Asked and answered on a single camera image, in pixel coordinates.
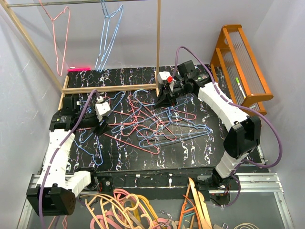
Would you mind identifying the metal hanging rod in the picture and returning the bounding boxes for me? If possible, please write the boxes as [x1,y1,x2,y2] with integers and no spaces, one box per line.
[5,0,137,8]

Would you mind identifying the green white pen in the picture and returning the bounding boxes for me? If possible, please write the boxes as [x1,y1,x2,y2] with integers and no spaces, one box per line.
[235,77,246,99]

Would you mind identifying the pink hanger on glass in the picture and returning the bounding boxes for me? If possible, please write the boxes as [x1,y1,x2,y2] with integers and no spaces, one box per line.
[48,216,68,229]

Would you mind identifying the pink plastic marker strip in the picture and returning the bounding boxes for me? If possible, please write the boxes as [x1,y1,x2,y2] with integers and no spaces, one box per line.
[67,67,91,72]

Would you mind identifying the wooden clothes rack frame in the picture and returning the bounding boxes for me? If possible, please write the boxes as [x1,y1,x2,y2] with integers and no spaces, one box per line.
[0,0,163,109]

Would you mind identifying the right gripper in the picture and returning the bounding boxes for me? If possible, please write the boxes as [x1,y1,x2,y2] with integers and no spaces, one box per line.
[152,80,189,108]

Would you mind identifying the light blue wire hanger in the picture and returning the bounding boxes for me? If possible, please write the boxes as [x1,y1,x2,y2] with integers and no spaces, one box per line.
[95,0,112,73]

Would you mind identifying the wooden hangers pile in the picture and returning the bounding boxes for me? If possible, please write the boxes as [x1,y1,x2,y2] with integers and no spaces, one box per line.
[177,177,228,229]

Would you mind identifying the tangled blue wire hangers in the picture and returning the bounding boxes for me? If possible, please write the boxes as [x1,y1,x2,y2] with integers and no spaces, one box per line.
[67,90,215,171]

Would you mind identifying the orange wooden shelf rack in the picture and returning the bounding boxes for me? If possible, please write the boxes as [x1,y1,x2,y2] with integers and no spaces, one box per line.
[210,24,274,115]

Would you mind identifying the pink wire hanger hung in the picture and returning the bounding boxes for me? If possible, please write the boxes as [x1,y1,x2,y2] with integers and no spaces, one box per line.
[38,0,71,76]

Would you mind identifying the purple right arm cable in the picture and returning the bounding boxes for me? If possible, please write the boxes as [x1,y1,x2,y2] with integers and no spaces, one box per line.
[173,46,284,208]

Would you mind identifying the tangled pink wire hangers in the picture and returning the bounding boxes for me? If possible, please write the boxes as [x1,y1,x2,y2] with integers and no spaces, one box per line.
[76,94,197,156]

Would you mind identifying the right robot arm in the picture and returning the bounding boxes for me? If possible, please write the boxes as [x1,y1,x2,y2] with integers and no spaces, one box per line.
[154,61,261,189]

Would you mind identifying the pile of plastic hangers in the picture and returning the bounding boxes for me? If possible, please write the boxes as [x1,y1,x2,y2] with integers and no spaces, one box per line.
[80,188,178,229]

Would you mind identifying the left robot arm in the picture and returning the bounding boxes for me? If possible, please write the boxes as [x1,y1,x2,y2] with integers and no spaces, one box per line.
[26,95,111,216]

